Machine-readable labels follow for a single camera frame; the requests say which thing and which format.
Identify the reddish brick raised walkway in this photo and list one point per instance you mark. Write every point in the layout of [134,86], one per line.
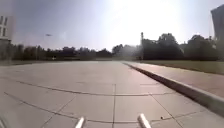
[193,76]

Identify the large grey office building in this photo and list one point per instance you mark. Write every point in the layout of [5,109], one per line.
[218,21]

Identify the grey concrete slab pavement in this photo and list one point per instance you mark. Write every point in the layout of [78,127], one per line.
[83,86]

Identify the pale multi-storey building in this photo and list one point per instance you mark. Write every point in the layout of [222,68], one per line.
[4,28]

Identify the robot's own part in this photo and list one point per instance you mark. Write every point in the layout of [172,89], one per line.
[144,121]
[79,122]

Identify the row of trees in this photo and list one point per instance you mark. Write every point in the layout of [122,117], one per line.
[116,51]

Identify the dry grass lawn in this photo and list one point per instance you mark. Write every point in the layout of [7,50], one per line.
[193,65]

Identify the distant tower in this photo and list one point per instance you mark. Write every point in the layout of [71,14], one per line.
[142,36]

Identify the grey stone kerb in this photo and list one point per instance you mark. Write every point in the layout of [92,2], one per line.
[186,90]

